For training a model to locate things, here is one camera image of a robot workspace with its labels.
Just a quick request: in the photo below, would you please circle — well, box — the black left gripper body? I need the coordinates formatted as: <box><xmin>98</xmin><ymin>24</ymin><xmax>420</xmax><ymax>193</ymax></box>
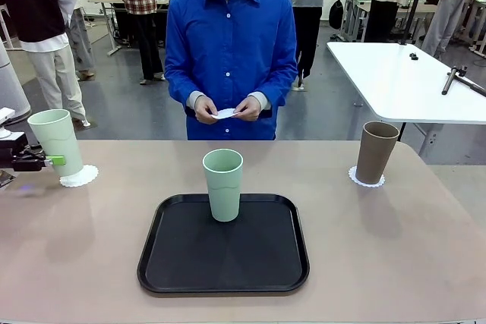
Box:
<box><xmin>0</xmin><ymin>132</ymin><xmax>30</xmax><ymax>169</ymax></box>

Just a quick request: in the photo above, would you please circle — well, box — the wide light green cup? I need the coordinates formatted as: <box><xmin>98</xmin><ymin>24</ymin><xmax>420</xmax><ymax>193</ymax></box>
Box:
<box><xmin>27</xmin><ymin>109</ymin><xmax>84</xmax><ymax>178</ymax></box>

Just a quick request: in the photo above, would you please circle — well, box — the white scalloped paper coaster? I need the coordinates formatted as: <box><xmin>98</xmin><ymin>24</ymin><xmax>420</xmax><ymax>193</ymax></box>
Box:
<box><xmin>58</xmin><ymin>164</ymin><xmax>99</xmax><ymax>188</ymax></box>
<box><xmin>210</xmin><ymin>108</ymin><xmax>240</xmax><ymax>120</ymax></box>
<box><xmin>348</xmin><ymin>165</ymin><xmax>386</xmax><ymax>189</ymax></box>

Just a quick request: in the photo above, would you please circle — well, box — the slim light green cup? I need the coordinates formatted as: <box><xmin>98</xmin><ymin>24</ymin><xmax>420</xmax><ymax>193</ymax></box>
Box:
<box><xmin>202</xmin><ymin>149</ymin><xmax>245</xmax><ymax>223</ymax></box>

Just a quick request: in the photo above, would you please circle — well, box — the brown cup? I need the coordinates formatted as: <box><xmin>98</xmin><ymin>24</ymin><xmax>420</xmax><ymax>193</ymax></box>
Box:
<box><xmin>358</xmin><ymin>120</ymin><xmax>401</xmax><ymax>184</ymax></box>

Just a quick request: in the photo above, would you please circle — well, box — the person's right forearm blue sleeve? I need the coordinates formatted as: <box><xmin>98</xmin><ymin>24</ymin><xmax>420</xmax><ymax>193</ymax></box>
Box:
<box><xmin>165</xmin><ymin>73</ymin><xmax>206</xmax><ymax>111</ymax></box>

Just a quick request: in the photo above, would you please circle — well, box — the person's right hand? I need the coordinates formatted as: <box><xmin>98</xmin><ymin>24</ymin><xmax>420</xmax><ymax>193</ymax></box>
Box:
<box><xmin>194</xmin><ymin>95</ymin><xmax>220</xmax><ymax>125</ymax></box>

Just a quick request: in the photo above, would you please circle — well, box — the person's left hand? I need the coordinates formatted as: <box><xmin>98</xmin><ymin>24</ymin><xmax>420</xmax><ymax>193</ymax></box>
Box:
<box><xmin>234</xmin><ymin>96</ymin><xmax>264</xmax><ymax>122</ymax></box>

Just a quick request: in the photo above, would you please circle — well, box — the white cylindrical air purifier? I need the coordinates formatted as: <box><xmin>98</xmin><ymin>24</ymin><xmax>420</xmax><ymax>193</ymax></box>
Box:
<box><xmin>0</xmin><ymin>41</ymin><xmax>32</xmax><ymax>122</ymax></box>

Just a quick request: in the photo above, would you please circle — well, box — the person in grey trousers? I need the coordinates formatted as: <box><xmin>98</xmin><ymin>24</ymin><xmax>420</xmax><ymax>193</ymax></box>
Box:
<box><xmin>56</xmin><ymin>0</ymin><xmax>96</xmax><ymax>80</ymax></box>

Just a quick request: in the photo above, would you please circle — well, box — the person in black top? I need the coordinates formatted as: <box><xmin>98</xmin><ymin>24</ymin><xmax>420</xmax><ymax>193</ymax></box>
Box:
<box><xmin>0</xmin><ymin>0</ymin><xmax>92</xmax><ymax>130</ymax></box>

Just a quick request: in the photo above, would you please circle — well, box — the black plastic tray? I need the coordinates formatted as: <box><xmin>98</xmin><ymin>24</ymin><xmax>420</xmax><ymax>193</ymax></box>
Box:
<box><xmin>137</xmin><ymin>193</ymin><xmax>311</xmax><ymax>297</ymax></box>

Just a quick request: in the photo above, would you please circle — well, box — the person in blue shirt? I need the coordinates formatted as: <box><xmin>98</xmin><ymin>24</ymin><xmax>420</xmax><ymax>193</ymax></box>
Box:
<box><xmin>164</xmin><ymin>0</ymin><xmax>299</xmax><ymax>141</ymax></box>

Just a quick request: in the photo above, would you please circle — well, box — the black backpack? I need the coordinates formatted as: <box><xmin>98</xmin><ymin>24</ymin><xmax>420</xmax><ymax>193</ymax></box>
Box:
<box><xmin>328</xmin><ymin>0</ymin><xmax>345</xmax><ymax>30</ymax></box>

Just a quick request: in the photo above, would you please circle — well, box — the white side table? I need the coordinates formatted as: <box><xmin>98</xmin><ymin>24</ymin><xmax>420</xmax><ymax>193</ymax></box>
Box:
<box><xmin>326</xmin><ymin>40</ymin><xmax>486</xmax><ymax>158</ymax></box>

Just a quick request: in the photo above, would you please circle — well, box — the black tripod pole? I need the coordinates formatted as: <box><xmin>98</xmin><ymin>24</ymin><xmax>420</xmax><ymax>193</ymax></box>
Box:
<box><xmin>400</xmin><ymin>0</ymin><xmax>434</xmax><ymax>45</ymax></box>

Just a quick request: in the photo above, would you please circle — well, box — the black metal rod clamp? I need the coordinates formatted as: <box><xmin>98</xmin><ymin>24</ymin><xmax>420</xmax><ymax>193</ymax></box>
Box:
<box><xmin>441</xmin><ymin>67</ymin><xmax>486</xmax><ymax>98</ymax></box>

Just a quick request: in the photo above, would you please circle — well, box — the person in yellow hoodie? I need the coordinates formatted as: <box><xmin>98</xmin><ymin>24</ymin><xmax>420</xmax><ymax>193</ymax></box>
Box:
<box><xmin>421</xmin><ymin>0</ymin><xmax>486</xmax><ymax>58</ymax></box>

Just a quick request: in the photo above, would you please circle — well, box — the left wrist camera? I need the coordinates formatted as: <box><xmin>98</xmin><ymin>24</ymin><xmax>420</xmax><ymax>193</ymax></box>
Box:
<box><xmin>0</xmin><ymin>107</ymin><xmax>17</xmax><ymax>140</ymax></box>

